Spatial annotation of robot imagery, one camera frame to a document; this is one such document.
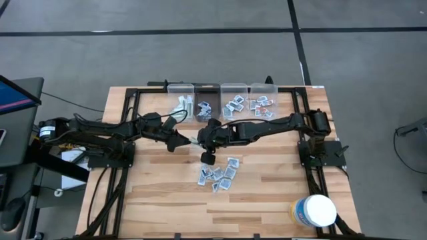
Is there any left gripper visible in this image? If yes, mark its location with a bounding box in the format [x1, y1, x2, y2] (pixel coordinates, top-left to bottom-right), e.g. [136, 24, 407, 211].
[139, 112, 192, 153]

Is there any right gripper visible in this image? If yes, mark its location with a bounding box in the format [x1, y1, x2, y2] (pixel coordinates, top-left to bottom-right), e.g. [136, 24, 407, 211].
[197, 118, 236, 166]

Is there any white paper sheet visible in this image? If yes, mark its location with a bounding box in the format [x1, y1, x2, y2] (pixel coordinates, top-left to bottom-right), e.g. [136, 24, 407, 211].
[61, 148, 90, 191]

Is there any black desk support bar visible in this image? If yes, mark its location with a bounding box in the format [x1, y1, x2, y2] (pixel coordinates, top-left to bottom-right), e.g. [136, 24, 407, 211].
[26, 146, 91, 183]

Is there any white lid wipes canister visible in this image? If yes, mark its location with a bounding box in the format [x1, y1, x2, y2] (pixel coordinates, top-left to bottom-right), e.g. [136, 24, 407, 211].
[288, 194, 338, 228]

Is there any black computer monitor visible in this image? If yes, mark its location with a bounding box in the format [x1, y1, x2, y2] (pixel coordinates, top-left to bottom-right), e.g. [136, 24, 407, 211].
[0, 75, 43, 116]

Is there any black computer mouse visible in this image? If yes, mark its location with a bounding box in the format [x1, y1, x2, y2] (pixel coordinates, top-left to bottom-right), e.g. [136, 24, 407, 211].
[1, 196, 27, 233]

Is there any grey floor stand base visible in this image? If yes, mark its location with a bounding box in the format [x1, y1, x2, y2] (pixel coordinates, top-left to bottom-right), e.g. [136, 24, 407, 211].
[395, 116, 427, 136]

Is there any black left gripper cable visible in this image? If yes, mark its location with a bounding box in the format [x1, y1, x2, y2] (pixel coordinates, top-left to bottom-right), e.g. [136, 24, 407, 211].
[159, 109, 188, 126]

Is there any clear plastic handled bin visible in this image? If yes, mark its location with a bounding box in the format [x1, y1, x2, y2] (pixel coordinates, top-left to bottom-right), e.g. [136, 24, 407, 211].
[220, 82, 250, 121]
[166, 83, 195, 123]
[250, 82, 280, 121]

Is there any grey plastic handled bin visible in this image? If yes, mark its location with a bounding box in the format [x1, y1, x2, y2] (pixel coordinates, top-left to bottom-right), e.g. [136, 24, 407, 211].
[193, 83, 222, 123]

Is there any black floor cable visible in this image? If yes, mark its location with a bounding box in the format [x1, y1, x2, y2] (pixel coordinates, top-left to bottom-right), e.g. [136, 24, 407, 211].
[41, 91, 105, 113]
[392, 129, 427, 176]

